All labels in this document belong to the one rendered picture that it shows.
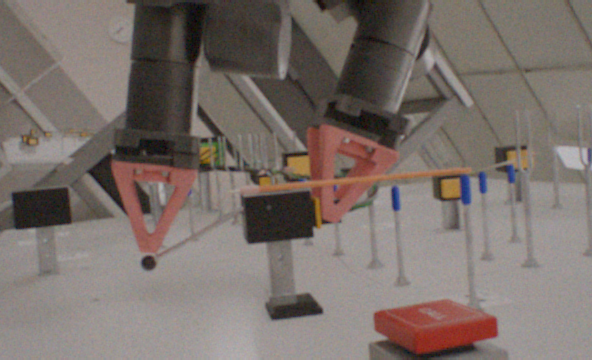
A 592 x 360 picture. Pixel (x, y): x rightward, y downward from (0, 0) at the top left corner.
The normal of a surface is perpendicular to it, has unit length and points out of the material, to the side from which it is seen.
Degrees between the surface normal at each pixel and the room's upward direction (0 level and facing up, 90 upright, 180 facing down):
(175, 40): 91
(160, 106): 96
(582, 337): 55
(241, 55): 134
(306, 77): 90
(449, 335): 90
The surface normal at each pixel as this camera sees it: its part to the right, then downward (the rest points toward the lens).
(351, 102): 0.17, 0.04
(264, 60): -0.17, 0.61
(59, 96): 0.40, 0.11
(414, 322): -0.08, -0.99
